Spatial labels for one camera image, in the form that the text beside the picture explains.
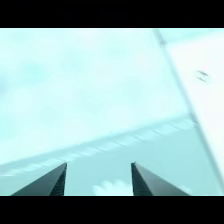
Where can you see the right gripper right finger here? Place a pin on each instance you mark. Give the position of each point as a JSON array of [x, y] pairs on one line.
[[148, 183]]

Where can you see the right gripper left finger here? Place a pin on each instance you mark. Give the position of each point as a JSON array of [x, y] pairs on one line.
[[51, 183]]

